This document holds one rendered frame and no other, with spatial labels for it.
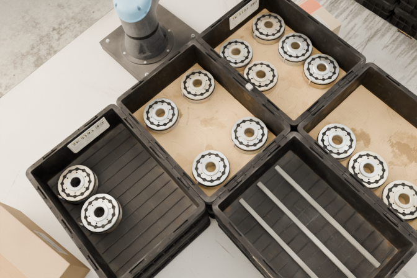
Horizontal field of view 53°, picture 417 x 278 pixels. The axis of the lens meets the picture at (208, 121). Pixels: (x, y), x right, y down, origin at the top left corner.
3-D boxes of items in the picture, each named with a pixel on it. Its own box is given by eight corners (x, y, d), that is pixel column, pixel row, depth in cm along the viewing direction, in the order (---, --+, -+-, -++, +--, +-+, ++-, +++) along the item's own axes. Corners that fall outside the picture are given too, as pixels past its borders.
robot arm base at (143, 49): (116, 44, 147) (108, 25, 138) (148, 18, 151) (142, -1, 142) (145, 67, 141) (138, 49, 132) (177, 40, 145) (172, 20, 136)
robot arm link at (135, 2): (117, 35, 136) (104, 5, 124) (130, 4, 141) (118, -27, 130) (152, 40, 133) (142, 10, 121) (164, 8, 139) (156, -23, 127)
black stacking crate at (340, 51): (198, 59, 134) (195, 38, 124) (264, 7, 141) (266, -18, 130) (289, 143, 120) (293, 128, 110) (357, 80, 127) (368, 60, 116)
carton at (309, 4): (337, 37, 146) (341, 23, 140) (311, 55, 144) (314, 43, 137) (306, 8, 152) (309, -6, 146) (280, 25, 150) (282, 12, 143)
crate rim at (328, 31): (195, 42, 125) (193, 37, 123) (265, -14, 132) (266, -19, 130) (293, 131, 111) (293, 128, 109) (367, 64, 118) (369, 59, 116)
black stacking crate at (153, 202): (43, 183, 121) (24, 172, 110) (123, 119, 127) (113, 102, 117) (125, 295, 107) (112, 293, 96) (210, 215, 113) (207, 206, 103)
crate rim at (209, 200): (115, 104, 119) (113, 100, 116) (194, 42, 125) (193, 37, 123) (209, 208, 105) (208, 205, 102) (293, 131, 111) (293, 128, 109)
